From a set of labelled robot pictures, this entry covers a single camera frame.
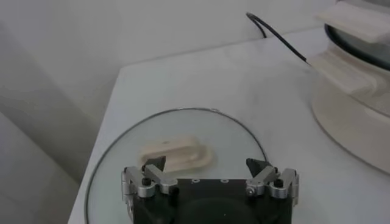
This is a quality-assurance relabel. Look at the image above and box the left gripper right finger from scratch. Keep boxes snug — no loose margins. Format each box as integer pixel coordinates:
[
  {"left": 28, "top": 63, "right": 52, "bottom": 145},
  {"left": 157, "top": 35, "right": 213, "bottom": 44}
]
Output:
[{"left": 245, "top": 157, "right": 301, "bottom": 205}]

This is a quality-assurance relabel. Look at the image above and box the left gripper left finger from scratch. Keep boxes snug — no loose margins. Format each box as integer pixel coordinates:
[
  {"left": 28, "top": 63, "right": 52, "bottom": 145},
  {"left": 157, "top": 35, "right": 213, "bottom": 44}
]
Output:
[{"left": 121, "top": 155, "right": 179, "bottom": 202}]

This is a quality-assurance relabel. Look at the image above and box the glass lid with cream handle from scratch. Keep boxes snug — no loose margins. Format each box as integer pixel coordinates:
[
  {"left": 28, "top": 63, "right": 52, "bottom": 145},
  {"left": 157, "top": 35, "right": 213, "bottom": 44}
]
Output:
[{"left": 85, "top": 107, "right": 269, "bottom": 224}]

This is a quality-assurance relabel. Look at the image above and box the cream electric cooker base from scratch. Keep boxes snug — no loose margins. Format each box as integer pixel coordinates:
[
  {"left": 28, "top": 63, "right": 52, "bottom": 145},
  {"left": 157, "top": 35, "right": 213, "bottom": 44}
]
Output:
[{"left": 309, "top": 45, "right": 390, "bottom": 174}]

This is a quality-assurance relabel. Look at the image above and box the black cooker power cable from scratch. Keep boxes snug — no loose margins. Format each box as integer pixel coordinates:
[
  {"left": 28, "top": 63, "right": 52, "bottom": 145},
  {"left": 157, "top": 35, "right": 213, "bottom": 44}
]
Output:
[{"left": 246, "top": 12, "right": 311, "bottom": 65}]

